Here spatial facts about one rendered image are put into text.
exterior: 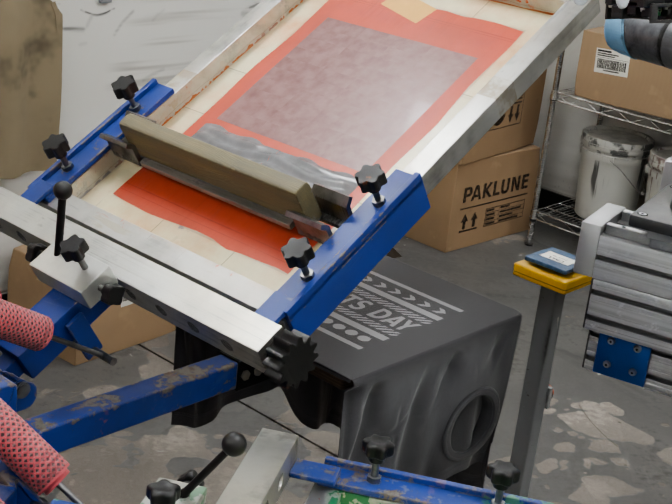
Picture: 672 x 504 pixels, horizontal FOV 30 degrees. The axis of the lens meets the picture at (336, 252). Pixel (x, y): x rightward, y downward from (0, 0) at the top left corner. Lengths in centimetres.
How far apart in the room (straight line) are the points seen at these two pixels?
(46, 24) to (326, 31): 197
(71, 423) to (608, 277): 88
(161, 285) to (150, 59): 276
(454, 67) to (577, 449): 209
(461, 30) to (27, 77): 220
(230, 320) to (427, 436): 69
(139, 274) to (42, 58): 240
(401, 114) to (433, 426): 58
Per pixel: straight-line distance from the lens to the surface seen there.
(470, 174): 536
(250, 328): 165
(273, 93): 216
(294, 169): 198
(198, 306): 171
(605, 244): 206
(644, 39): 175
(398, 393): 212
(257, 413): 389
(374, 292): 235
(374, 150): 197
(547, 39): 204
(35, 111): 418
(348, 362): 206
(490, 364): 233
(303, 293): 170
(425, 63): 211
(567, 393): 431
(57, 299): 183
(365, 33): 223
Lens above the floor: 183
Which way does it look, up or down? 20 degrees down
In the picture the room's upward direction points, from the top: 6 degrees clockwise
